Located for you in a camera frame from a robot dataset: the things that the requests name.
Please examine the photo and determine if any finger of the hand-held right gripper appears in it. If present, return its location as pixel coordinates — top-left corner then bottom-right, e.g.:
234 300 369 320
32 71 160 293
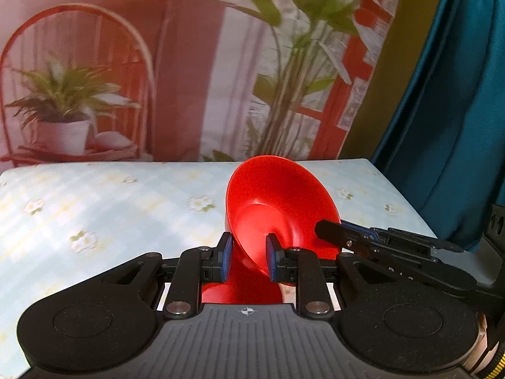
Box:
341 222 463 260
314 219 479 299

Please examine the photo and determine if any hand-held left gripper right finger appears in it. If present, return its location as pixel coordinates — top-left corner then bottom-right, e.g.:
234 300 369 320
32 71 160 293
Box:
265 233 380 320

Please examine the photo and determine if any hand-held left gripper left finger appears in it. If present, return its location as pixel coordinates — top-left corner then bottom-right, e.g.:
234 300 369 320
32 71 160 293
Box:
98 232 234 321

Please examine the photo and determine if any red plastic bowl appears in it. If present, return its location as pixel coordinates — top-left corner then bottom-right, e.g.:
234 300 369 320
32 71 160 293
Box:
200 241 285 305
226 155 342 274

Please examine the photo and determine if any floral checked tablecloth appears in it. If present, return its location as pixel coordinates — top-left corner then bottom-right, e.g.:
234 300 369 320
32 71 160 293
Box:
0 158 439 379

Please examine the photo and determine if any teal curtain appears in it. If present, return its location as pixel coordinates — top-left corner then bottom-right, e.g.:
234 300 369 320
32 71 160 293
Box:
371 0 505 254

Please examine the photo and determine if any printed room scene backdrop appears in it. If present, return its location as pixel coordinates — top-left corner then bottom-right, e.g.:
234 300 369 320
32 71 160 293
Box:
0 0 408 163

